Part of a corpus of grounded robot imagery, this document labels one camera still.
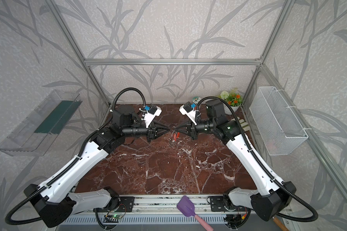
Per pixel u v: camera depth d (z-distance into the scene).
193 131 0.54
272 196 0.37
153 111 0.55
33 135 0.64
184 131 0.61
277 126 0.64
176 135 0.62
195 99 1.12
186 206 0.72
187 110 0.54
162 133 0.61
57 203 0.40
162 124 0.61
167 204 0.75
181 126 0.60
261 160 0.42
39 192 0.37
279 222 0.68
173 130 0.62
